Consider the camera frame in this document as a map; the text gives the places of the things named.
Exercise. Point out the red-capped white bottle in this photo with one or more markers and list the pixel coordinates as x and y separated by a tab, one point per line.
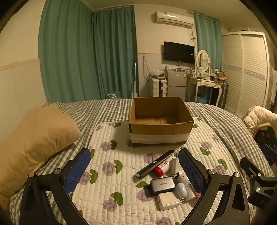
161	169

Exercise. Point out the white air conditioner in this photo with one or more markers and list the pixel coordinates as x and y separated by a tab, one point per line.
173	19

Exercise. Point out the hanging white towels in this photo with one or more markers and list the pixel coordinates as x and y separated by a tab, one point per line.
273	84

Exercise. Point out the wide green curtain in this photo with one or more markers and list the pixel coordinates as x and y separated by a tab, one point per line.
65	54

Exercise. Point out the dark printed cloth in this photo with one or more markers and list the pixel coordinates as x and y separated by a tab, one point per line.
265	135

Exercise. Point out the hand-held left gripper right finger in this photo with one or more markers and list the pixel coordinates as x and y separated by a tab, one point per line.
190	171

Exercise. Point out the light blue earbud case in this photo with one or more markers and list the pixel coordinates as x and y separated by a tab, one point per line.
180	190

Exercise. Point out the dark suitcase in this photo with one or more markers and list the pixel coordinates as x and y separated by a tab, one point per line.
223	95

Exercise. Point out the black stick device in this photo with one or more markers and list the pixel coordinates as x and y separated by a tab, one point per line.
151	166

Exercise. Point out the narrow green curtain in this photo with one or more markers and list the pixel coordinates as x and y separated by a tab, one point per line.
207	39

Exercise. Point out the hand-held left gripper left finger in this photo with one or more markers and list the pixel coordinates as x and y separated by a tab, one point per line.
78	168

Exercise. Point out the tan pillow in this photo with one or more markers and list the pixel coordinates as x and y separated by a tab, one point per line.
32	140

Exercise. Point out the white oval mirror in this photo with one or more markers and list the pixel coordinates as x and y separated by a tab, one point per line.
203	59

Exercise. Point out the clear water jug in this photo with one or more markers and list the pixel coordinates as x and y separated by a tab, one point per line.
113	95

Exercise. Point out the cream puffer jacket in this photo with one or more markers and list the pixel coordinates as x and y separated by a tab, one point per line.
259	116

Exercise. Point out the white dressing table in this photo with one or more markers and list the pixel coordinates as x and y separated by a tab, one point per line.
205	83

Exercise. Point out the black wall television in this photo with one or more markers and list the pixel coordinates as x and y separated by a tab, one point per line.
178	52

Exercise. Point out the green corner curtain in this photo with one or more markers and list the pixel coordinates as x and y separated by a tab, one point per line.
116	54

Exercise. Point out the white pole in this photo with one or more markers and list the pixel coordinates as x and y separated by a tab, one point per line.
134	82

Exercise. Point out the white flat box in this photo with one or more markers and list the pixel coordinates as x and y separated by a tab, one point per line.
191	195

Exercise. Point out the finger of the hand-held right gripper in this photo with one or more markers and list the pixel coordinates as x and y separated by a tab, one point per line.
259	179
270	152

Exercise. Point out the white plug adapter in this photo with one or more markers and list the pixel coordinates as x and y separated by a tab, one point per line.
168	201

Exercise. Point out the clear plastic bag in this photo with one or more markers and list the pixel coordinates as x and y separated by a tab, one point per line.
155	74

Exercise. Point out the brown cardboard box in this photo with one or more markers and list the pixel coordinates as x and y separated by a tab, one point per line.
160	127

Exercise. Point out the white ribbed suitcase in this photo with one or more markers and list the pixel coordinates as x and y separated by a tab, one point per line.
155	87

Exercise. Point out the grey power charger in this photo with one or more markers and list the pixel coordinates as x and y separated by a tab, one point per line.
162	185

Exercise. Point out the white louvred wardrobe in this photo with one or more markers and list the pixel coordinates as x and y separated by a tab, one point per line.
248	75

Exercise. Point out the small white bottle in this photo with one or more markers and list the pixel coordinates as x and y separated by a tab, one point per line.
174	165

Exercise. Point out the grey small fridge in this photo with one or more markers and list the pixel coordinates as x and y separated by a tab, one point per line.
175	86

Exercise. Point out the floral quilted mat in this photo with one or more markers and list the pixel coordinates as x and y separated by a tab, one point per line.
121	190

